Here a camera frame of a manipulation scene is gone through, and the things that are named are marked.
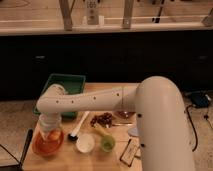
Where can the red bowl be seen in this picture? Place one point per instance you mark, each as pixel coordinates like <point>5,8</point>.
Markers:
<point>46,148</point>

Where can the green cup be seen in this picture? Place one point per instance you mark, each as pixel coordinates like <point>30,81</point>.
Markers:
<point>107,143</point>

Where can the bunch of dark grapes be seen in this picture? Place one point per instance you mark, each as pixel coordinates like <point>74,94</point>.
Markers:
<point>104,120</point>

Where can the green plastic tray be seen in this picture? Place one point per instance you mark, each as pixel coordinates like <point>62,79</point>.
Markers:
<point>72,84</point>

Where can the yellow banana piece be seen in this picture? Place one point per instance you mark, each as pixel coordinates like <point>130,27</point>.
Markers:
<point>101,130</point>

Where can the white handled brush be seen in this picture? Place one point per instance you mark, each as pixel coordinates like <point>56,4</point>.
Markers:
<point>72,136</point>

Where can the dark purple bowl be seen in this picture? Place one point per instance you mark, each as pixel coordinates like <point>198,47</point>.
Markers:
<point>125,114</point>

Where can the small white bowl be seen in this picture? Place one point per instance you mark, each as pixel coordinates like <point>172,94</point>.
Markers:
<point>85,143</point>

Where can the grey cloth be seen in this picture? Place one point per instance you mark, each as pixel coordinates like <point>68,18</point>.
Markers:
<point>133,132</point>

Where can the green curved handle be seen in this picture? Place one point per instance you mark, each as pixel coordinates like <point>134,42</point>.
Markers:
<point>138,154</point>

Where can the dark object at right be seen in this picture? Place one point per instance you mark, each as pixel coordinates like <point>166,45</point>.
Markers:
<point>200,99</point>

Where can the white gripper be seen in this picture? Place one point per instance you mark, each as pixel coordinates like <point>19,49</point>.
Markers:
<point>48,123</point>

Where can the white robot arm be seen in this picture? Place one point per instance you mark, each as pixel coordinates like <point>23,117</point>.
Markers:
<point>160,114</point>

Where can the red yellow apple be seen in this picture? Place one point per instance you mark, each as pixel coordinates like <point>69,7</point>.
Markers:
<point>54,135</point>

